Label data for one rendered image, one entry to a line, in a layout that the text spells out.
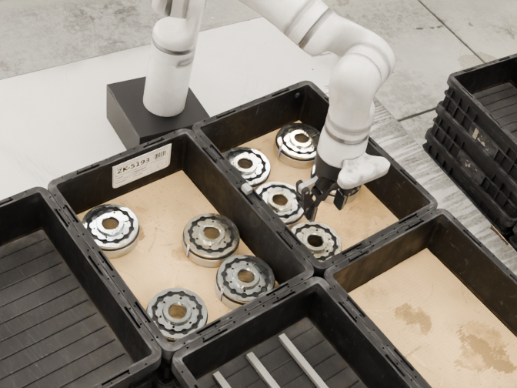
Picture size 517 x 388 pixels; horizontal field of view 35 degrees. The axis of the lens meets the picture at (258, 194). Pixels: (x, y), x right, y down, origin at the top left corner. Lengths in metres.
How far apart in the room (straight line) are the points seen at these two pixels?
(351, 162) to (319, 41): 0.21
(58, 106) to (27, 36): 1.35
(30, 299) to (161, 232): 0.26
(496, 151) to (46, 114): 1.20
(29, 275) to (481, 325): 0.80
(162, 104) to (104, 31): 1.55
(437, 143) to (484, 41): 1.22
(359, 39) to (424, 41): 2.35
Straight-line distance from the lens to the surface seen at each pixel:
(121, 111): 1.79
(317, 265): 1.39
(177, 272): 1.47
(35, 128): 1.89
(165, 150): 1.55
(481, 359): 1.50
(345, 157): 1.27
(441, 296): 1.55
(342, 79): 1.16
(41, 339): 1.39
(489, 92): 2.58
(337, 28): 1.18
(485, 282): 1.54
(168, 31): 1.67
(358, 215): 1.61
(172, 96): 1.75
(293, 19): 1.17
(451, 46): 3.57
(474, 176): 2.44
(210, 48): 2.12
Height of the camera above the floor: 2.02
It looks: 48 degrees down
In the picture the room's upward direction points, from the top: 12 degrees clockwise
